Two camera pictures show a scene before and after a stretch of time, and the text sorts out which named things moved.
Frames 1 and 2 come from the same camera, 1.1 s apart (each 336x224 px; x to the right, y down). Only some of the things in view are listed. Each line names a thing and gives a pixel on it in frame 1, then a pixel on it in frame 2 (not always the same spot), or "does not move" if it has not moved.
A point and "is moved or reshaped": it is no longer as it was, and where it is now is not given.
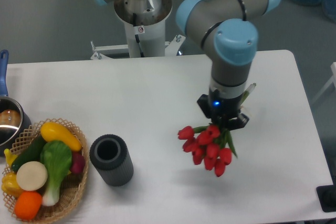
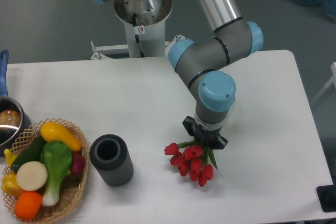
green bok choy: x=57 y=155 does not move
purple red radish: x=78 y=161 does not move
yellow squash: x=51 y=131 does not move
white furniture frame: x=333 y=80 does not move
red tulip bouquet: x=209 y=145 is moved or reshaped
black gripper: x=223 y=111 -> x=211 y=138
